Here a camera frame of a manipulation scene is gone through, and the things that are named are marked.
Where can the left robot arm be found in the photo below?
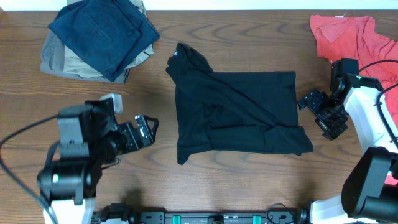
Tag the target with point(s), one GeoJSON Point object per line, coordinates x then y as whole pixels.
{"type": "Point", "coordinates": [91, 140]}

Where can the folded navy blue garment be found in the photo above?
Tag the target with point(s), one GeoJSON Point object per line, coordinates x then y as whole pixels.
{"type": "Point", "coordinates": [102, 34]}

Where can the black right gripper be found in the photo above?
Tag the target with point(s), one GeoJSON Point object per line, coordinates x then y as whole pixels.
{"type": "Point", "coordinates": [331, 129]}

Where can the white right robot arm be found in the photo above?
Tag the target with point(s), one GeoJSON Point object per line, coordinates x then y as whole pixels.
{"type": "Point", "coordinates": [365, 196]}

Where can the folded beige garment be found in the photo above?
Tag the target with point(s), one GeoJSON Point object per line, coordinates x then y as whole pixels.
{"type": "Point", "coordinates": [77, 67]}

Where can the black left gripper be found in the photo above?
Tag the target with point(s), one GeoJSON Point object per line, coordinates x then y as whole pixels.
{"type": "Point", "coordinates": [125, 130]}

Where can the red t-shirt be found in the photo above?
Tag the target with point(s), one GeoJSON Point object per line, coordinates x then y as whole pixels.
{"type": "Point", "coordinates": [356, 38]}

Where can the black t-shirt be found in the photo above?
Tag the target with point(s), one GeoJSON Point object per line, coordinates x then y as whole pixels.
{"type": "Point", "coordinates": [233, 111]}

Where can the folded grey garment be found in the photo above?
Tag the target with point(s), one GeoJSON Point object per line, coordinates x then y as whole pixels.
{"type": "Point", "coordinates": [53, 60]}

